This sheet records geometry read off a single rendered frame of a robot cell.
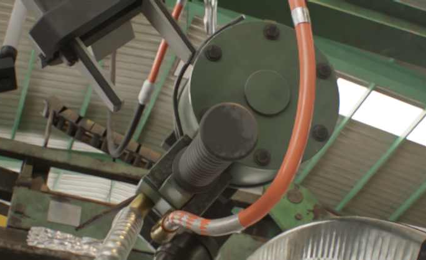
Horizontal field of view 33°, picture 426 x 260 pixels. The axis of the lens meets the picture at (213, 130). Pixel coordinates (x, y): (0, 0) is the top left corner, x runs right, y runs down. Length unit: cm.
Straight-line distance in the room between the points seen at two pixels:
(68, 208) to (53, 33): 115
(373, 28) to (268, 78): 322
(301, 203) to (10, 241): 75
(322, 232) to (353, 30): 315
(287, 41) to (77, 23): 23
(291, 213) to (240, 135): 137
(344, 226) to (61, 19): 34
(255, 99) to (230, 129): 17
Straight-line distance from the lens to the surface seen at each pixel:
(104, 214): 72
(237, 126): 49
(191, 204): 65
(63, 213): 166
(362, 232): 67
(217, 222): 58
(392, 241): 62
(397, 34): 393
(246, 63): 67
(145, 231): 86
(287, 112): 67
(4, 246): 159
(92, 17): 55
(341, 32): 386
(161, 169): 65
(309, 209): 187
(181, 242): 77
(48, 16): 55
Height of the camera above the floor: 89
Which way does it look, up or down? 41 degrees up
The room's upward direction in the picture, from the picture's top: straight up
